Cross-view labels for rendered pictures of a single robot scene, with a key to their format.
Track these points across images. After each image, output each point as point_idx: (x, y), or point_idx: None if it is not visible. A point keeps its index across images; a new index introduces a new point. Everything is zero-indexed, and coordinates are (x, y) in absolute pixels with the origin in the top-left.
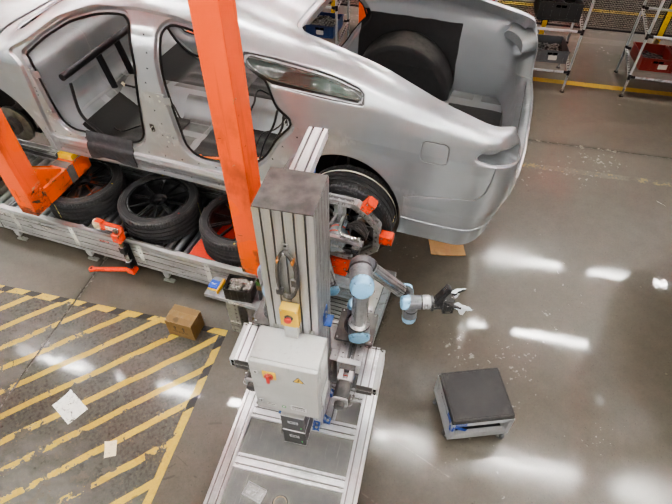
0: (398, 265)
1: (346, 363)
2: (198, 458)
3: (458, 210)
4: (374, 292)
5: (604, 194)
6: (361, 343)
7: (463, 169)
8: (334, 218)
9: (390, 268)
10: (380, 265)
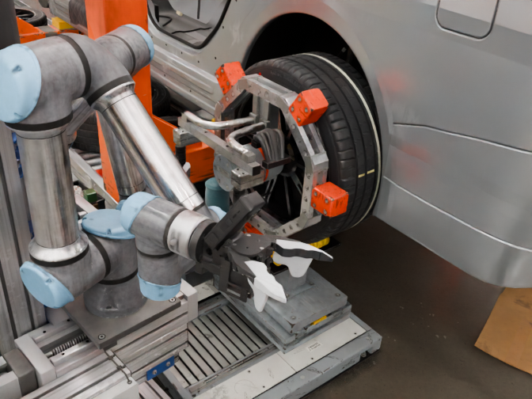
0: (399, 334)
1: (24, 354)
2: None
3: (499, 179)
4: (317, 347)
5: None
6: (85, 329)
7: (526, 51)
8: (243, 119)
9: (381, 332)
10: (367, 320)
